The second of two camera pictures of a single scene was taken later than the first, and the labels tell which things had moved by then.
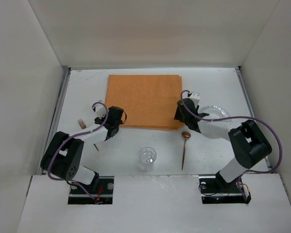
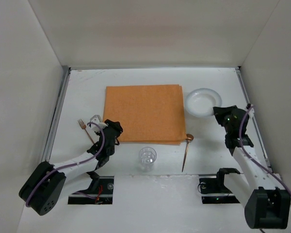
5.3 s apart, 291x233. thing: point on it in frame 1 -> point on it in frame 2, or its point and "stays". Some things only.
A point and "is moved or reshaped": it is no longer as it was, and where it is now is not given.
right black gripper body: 181,111 -> 221,112
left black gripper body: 118,112 -> 114,127
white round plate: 216,112 is moved or reshaped
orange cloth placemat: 149,101 is moved or reshaped
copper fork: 81,124 stays
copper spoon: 185,135 is moved or reshaped
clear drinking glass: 147,157 stays
